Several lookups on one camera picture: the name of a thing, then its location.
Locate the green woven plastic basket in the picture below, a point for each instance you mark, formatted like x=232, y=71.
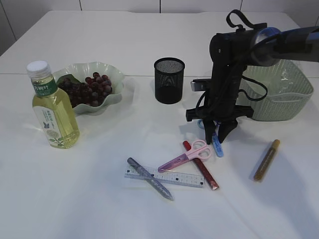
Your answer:
x=283, y=101

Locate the red glitter pen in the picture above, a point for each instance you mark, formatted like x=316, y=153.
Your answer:
x=202, y=168

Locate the green tea bottle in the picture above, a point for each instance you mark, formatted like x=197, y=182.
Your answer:
x=52, y=107

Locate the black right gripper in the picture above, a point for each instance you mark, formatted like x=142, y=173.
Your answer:
x=226, y=112

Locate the blue scissors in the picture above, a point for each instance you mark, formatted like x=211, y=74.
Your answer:
x=215, y=141

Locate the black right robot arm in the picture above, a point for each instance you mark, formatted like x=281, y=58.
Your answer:
x=231, y=54

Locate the grey glitter pen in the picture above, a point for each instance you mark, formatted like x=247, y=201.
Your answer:
x=150, y=179

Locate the clear plastic ruler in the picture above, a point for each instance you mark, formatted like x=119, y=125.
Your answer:
x=168, y=177

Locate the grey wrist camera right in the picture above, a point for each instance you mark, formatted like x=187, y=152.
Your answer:
x=198, y=85

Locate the purple grape bunch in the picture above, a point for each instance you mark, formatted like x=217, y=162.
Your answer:
x=91, y=92

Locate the black mesh pen holder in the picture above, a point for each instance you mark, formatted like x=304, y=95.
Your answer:
x=169, y=75

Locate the gold glitter pen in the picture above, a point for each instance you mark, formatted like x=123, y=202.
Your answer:
x=266, y=162

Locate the pink scissors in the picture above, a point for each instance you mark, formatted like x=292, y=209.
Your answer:
x=199, y=149

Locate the clear plastic sheet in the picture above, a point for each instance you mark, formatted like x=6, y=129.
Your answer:
x=285, y=76

